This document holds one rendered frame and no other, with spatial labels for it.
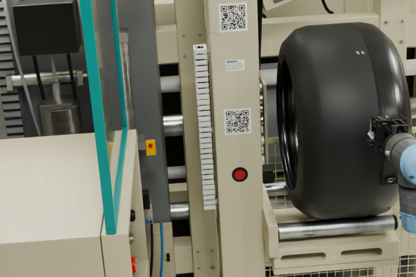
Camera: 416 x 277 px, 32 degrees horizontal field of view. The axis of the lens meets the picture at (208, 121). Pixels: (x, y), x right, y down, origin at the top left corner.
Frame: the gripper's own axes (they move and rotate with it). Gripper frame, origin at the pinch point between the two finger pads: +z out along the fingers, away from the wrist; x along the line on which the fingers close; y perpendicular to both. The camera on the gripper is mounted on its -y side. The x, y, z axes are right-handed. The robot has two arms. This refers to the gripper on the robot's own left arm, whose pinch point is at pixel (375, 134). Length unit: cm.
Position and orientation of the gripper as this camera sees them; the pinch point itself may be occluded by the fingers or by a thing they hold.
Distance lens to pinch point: 188.1
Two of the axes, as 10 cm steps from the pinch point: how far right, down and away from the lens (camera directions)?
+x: -10.0, 0.6, -0.4
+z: -0.6, -2.4, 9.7
